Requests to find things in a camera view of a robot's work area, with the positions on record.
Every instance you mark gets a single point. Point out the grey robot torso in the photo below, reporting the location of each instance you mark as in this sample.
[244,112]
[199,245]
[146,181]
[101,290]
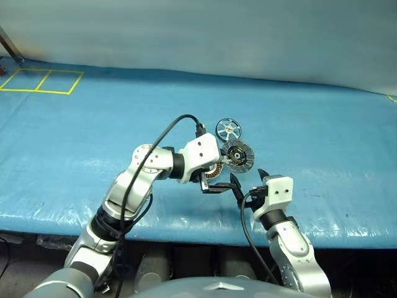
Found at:
[217,288]

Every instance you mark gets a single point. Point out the blue plastic table cover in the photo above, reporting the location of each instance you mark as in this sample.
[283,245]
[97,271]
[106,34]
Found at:
[93,139]

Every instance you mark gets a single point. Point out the round grey motor lid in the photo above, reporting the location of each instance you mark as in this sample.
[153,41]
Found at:
[245,155]

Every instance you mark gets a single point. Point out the dark grey rounded shape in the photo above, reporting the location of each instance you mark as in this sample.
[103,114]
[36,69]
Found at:
[152,267]
[239,265]

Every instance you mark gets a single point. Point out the grey motor housing copper coil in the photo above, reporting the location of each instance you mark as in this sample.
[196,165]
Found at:
[215,172]

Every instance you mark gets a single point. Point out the silver spoked rotor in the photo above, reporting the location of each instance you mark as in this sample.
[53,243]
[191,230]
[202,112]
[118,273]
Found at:
[228,128]

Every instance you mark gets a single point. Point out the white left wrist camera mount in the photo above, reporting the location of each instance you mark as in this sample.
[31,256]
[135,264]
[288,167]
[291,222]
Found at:
[200,152]

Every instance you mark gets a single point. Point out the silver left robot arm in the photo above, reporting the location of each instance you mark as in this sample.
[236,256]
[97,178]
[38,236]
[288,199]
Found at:
[130,189]

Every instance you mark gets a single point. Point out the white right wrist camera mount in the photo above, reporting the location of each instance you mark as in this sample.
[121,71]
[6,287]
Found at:
[279,192]

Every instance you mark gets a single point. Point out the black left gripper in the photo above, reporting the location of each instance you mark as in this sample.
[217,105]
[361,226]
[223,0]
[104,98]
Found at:
[204,185]

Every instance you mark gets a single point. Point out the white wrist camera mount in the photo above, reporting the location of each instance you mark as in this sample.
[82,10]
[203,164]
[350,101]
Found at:
[200,152]
[279,192]

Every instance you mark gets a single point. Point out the small red object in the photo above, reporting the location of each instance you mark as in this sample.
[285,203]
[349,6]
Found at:
[2,70]

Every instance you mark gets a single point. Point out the metal stand leg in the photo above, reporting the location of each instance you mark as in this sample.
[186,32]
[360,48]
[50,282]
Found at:
[12,46]

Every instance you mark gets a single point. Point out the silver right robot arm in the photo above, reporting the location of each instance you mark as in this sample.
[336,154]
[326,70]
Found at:
[291,245]

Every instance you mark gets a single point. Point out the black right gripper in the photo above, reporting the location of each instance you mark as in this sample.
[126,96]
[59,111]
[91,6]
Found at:
[260,197]

